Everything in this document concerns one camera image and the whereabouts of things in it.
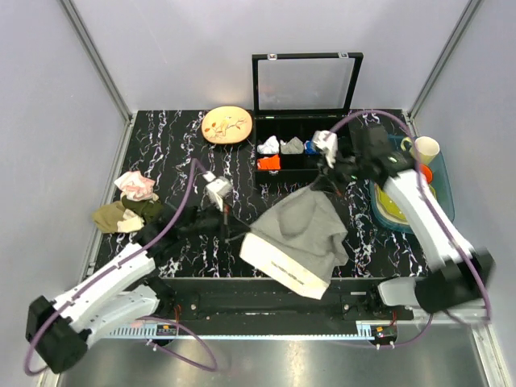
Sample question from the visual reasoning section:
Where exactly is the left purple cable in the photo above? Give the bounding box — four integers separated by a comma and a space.
23, 157, 221, 376

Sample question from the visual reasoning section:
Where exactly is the aluminium frame post left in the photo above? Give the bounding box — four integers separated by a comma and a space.
57, 0, 132, 122

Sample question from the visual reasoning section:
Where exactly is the white rolled underwear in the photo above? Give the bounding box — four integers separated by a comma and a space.
257, 135, 280, 155

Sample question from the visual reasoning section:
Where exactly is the orange mug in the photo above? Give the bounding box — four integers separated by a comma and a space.
420, 164, 434, 185

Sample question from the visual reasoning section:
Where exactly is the teal transparent plastic bin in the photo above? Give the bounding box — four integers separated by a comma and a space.
368, 152, 455, 234

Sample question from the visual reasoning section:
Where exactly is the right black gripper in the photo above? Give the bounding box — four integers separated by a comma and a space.
311, 148, 368, 197

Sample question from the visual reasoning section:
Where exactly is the oval painted wooden plate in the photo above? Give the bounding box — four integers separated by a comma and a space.
201, 106, 253, 145

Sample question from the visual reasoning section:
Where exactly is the orange rolled underwear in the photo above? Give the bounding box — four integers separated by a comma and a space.
256, 154, 281, 171

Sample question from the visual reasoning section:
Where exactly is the blue rolled underwear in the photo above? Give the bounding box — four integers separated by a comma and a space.
304, 140, 319, 155

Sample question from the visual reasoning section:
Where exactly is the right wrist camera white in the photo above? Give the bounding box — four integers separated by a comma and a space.
312, 131, 338, 169

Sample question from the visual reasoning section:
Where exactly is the aluminium frame post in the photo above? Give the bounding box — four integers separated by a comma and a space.
407, 0, 484, 119
57, 0, 132, 122

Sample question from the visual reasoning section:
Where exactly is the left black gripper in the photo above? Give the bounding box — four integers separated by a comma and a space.
181, 198, 252, 243

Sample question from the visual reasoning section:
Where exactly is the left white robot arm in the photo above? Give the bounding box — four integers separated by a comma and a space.
23, 206, 229, 376

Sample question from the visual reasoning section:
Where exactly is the black compartment storage box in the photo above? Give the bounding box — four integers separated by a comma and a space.
252, 51, 364, 185

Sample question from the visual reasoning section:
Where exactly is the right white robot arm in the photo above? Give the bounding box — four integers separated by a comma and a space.
312, 118, 494, 320

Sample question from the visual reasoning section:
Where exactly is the cream yellow mug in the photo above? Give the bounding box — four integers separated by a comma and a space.
400, 136, 440, 165

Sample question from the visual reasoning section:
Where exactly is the pink and white underwear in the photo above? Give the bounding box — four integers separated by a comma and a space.
114, 171, 156, 202

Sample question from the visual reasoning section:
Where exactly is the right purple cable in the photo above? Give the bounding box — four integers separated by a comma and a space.
328, 109, 493, 350

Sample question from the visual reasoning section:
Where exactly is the grey underwear with cream waistband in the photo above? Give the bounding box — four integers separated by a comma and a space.
239, 186, 349, 300

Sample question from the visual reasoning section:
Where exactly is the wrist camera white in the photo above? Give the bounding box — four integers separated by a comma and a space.
202, 171, 232, 212
312, 131, 338, 169

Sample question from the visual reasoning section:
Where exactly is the purple cable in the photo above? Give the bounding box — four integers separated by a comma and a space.
23, 157, 221, 376
328, 109, 493, 350

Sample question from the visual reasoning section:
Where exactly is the olive and khaki underwear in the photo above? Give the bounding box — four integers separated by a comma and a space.
92, 193, 163, 234

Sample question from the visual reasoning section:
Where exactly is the grey rolled underwear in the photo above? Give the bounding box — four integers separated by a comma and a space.
280, 137, 305, 155

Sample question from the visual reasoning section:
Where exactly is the aluminium frame post right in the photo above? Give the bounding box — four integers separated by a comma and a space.
407, 0, 484, 119

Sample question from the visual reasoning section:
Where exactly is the green dotted plate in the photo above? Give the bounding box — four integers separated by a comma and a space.
370, 177, 436, 232

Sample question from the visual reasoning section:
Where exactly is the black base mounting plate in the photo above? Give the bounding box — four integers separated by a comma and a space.
154, 278, 414, 336

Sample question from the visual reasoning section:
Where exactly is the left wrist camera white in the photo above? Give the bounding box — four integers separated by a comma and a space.
202, 171, 232, 212

